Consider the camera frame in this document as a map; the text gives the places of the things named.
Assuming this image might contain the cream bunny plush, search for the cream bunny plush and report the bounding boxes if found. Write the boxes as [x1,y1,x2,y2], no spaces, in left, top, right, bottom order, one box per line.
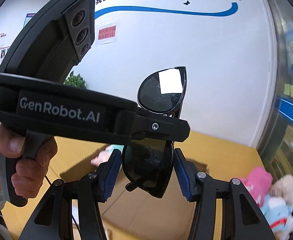
[270,174,293,205]

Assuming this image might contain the person's left hand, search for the person's left hand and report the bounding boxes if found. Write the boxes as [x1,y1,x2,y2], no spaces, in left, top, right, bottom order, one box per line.
[0,121,59,200]

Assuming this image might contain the pink pig plush teal green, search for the pink pig plush teal green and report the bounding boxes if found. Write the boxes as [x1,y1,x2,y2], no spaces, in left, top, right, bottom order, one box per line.
[91,145,124,167]

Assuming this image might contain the brown cardboard box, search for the brown cardboard box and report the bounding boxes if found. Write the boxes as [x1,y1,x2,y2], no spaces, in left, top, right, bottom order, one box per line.
[58,142,227,240]

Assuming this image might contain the red wall notice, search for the red wall notice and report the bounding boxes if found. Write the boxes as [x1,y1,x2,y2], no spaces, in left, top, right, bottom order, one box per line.
[97,23,117,45]

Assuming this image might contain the blue framed wall poster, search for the blue framed wall poster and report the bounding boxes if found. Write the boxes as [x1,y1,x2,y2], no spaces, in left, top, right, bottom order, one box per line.
[23,13,36,27]

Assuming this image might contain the light blue plush toy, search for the light blue plush toy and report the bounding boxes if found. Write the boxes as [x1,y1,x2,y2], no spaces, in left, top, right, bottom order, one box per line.
[260,194,293,234]

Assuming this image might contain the black sunglasses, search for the black sunglasses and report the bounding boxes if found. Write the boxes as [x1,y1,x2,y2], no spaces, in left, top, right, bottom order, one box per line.
[122,66,190,198]

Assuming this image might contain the green potted plant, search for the green potted plant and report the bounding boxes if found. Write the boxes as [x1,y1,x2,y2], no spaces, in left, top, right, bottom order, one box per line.
[64,71,86,89]

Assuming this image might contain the pink strawberry bear plush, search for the pink strawberry bear plush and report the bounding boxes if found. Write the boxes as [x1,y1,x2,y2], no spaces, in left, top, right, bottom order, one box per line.
[240,166,273,207]

